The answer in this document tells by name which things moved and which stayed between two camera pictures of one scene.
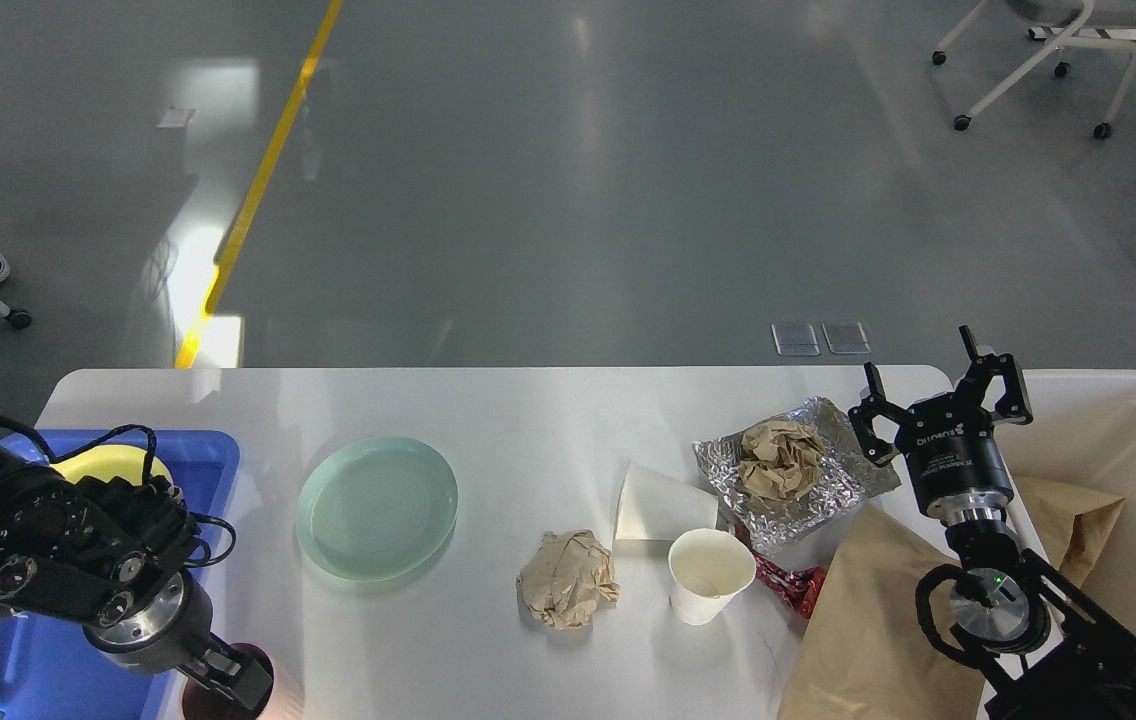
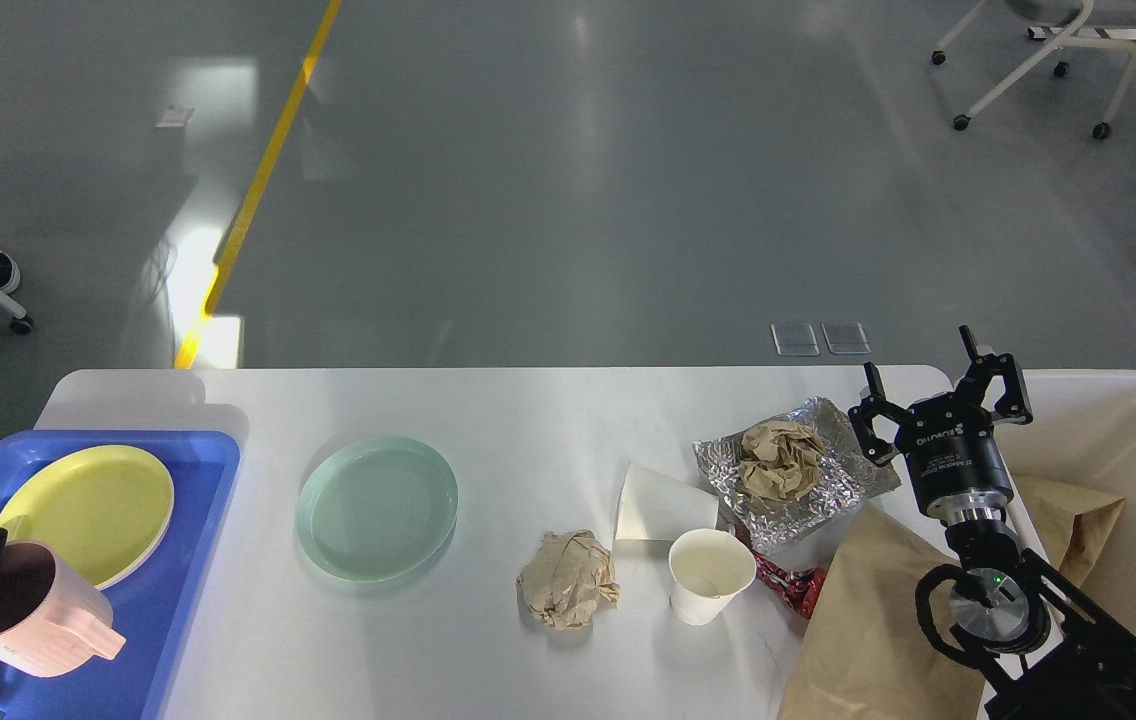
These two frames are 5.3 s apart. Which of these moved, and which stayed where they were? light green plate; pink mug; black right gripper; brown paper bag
Moved: pink mug
Stayed: brown paper bag; black right gripper; light green plate
